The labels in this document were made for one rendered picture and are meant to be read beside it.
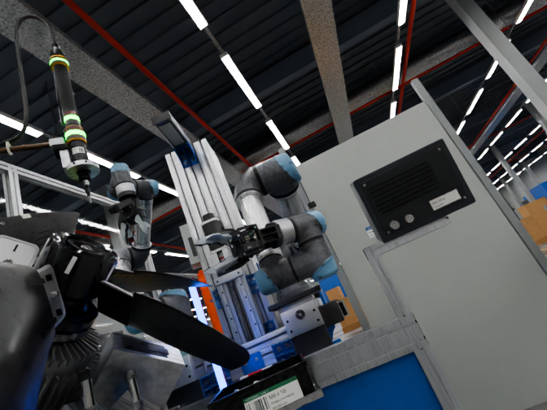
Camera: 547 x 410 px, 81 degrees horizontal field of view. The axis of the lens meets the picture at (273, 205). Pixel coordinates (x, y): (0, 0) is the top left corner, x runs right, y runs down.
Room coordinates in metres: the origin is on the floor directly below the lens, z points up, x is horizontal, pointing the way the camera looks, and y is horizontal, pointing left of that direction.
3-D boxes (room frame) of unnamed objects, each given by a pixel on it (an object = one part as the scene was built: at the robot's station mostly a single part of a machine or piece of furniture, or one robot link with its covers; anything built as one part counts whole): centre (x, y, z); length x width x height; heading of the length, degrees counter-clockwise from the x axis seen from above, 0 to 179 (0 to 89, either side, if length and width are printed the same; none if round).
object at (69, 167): (0.63, 0.39, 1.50); 0.09 x 0.07 x 0.10; 117
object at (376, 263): (0.91, -0.19, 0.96); 0.03 x 0.03 x 0.20; 82
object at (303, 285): (1.41, 0.07, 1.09); 0.15 x 0.15 x 0.10
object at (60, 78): (0.63, 0.38, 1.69); 0.03 x 0.03 x 0.21
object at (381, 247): (0.90, -0.30, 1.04); 0.24 x 0.03 x 0.03; 82
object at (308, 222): (0.89, -0.06, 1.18); 0.11 x 0.08 x 0.09; 119
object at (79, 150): (0.63, 0.38, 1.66); 0.04 x 0.04 x 0.46
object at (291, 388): (0.80, 0.19, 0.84); 0.22 x 0.17 x 0.07; 96
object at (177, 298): (1.39, 0.57, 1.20); 0.13 x 0.12 x 0.14; 133
